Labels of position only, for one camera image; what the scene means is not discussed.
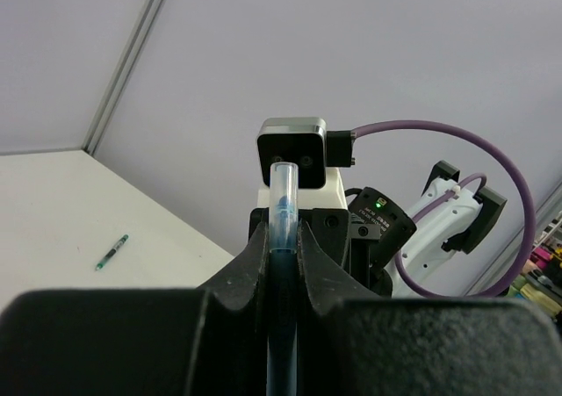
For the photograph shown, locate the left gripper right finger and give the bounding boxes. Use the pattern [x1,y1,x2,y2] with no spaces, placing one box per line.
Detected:
[298,224,561,395]

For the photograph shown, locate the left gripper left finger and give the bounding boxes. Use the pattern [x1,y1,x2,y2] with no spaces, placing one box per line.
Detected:
[1,223,269,395]

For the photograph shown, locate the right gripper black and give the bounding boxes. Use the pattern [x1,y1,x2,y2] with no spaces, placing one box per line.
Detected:
[249,208,379,298]

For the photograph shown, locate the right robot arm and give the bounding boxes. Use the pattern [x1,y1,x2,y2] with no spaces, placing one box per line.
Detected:
[299,161,506,298]

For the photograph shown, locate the green refill pen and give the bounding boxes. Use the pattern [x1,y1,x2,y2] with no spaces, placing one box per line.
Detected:
[95,234,129,271]

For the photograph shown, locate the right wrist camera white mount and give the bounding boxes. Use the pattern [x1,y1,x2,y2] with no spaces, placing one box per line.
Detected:
[256,117,355,210]

